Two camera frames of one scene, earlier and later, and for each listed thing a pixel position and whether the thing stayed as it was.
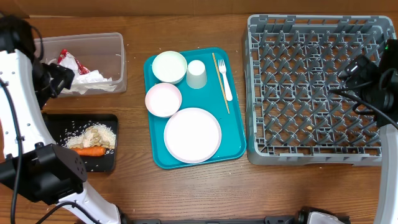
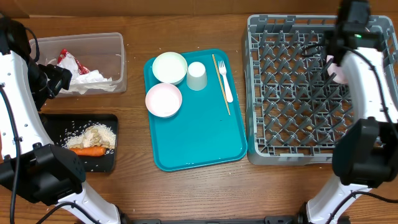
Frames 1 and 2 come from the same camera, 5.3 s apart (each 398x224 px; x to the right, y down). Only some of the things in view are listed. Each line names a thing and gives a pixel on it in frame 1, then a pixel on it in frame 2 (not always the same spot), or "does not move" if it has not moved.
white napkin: x=70 y=62 does not move
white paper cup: x=196 y=76 does not move
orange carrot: x=89 y=151 does not move
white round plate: x=193 y=135 → x=337 y=72
